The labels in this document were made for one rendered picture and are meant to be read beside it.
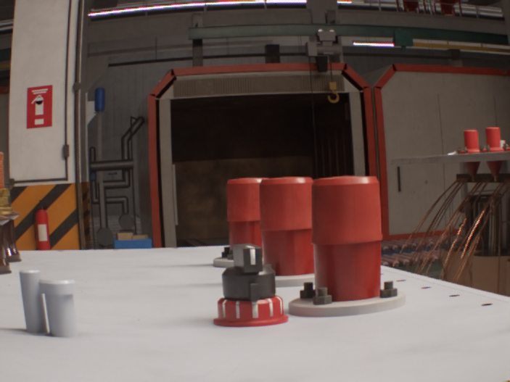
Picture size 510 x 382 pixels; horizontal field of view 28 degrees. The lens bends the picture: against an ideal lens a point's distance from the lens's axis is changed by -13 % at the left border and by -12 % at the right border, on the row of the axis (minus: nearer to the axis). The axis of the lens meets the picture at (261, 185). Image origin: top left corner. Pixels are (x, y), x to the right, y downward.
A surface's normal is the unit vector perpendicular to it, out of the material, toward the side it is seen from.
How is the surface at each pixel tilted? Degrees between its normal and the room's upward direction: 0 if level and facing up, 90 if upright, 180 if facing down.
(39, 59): 90
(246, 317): 88
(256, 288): 90
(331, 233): 89
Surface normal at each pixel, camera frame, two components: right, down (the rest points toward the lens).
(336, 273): -0.37, 0.04
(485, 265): -0.85, 0.05
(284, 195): -0.09, 0.00
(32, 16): 0.15, 0.00
